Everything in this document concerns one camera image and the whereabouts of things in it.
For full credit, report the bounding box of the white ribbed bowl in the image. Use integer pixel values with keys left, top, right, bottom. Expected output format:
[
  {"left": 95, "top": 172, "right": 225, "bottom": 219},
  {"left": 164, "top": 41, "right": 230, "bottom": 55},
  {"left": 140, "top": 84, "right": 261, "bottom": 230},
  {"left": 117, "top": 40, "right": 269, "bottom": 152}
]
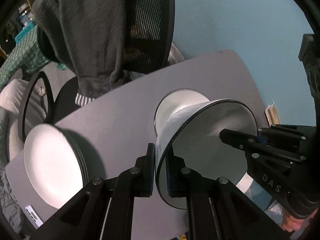
[
  {"left": 156, "top": 99, "right": 257, "bottom": 209},
  {"left": 153, "top": 88, "right": 209, "bottom": 135}
]

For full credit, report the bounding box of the large white plate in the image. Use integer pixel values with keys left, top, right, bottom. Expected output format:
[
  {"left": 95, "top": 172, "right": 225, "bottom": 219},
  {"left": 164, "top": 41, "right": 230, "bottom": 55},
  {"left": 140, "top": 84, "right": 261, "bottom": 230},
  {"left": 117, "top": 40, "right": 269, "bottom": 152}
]
[{"left": 23, "top": 124, "right": 89, "bottom": 209}]

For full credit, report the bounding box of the right hand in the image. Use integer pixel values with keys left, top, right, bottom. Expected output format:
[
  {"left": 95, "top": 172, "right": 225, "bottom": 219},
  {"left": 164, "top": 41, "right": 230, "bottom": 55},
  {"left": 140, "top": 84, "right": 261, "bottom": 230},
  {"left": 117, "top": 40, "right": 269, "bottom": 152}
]
[{"left": 281, "top": 210, "right": 304, "bottom": 232}]

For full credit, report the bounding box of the cardboard piece beside table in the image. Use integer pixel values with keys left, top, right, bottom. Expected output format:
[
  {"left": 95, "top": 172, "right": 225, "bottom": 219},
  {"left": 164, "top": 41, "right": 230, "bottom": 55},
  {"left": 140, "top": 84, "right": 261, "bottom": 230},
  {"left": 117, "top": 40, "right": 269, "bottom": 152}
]
[{"left": 265, "top": 103, "right": 280, "bottom": 126}]

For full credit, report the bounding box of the silver plastic bag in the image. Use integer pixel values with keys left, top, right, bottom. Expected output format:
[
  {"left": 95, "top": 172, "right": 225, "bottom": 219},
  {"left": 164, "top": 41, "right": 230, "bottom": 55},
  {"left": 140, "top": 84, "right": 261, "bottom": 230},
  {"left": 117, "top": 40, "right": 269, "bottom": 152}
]
[{"left": 245, "top": 180, "right": 284, "bottom": 226}]

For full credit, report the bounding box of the white smartphone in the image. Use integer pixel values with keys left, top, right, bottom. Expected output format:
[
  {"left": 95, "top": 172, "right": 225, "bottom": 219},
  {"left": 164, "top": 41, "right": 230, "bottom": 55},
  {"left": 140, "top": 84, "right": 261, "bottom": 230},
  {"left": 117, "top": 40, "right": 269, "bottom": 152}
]
[{"left": 25, "top": 205, "right": 43, "bottom": 229}]

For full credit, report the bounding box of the grey duvet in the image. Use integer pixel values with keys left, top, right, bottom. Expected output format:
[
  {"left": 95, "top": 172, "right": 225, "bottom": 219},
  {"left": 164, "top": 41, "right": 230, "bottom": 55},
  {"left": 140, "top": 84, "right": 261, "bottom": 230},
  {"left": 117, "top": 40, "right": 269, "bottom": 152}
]
[{"left": 0, "top": 107, "right": 26, "bottom": 234}]

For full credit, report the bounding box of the dark grey fleece blanket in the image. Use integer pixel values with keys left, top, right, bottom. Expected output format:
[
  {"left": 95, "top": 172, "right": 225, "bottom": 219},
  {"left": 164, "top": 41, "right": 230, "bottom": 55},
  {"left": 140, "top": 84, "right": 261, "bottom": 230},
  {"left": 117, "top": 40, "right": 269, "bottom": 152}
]
[{"left": 34, "top": 0, "right": 127, "bottom": 106}]

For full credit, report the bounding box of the black office chair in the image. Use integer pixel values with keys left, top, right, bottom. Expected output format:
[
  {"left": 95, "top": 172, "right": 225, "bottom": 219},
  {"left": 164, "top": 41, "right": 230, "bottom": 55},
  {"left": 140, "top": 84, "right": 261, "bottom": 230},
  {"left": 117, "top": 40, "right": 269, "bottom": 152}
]
[{"left": 21, "top": 0, "right": 176, "bottom": 143}]

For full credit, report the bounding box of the green checkered cloth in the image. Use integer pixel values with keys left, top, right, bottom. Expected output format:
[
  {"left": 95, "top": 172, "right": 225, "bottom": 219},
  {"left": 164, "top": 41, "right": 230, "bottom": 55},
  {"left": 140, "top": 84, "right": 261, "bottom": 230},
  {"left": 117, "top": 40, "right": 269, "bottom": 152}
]
[{"left": 1, "top": 26, "right": 52, "bottom": 90}]

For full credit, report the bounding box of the teal plastic crate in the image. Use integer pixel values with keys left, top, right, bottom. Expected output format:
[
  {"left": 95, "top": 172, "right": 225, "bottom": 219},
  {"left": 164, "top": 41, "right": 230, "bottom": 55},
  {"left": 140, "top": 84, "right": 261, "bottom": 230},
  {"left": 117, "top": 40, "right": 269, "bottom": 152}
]
[{"left": 15, "top": 22, "right": 35, "bottom": 43}]

